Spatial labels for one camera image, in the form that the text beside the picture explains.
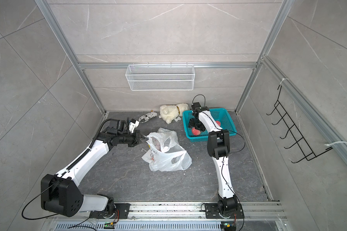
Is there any white printed plastic bag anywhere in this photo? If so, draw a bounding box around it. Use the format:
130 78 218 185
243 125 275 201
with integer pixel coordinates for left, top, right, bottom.
142 128 192 172

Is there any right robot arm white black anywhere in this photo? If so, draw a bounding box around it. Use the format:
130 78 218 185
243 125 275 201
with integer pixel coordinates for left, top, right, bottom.
189 102 238 218

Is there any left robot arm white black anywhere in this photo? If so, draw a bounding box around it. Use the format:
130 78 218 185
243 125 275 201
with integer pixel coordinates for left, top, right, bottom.
40 130 148 218

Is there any small white toy car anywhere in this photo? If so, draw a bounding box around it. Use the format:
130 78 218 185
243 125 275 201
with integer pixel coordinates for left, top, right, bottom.
138 111 158 123

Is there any white plush bear toy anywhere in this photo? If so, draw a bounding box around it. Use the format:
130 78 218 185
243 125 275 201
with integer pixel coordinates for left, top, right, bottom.
160 103 190 124

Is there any teal plastic basket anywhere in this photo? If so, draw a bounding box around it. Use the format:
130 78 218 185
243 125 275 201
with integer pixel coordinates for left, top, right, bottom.
182 108 238 142

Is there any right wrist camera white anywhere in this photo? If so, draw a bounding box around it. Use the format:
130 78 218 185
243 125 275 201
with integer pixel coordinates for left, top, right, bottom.
191 102 209 116

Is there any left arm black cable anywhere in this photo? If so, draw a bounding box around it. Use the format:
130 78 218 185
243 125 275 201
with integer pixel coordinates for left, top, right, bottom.
21 118 119 220

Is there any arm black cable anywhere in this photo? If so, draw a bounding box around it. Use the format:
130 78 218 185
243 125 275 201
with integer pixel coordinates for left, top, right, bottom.
21 118 119 220
190 93 246 231

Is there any white wire mesh basket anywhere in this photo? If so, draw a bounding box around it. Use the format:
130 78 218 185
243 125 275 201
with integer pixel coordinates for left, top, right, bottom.
125 64 195 91

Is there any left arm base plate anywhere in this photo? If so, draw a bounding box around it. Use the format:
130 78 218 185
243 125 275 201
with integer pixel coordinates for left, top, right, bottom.
90 203 131 219

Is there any aluminium mounting rail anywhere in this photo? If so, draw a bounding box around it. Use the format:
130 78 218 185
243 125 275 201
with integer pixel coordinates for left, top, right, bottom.
46 201 287 222

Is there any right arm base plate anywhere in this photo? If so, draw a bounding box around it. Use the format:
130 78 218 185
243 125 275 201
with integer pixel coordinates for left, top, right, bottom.
201 203 244 219

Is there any black wire hook rack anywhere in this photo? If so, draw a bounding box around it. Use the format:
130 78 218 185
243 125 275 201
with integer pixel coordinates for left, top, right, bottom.
266 85 333 164

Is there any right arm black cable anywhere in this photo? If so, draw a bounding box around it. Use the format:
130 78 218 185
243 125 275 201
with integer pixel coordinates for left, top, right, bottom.
190 93 246 231

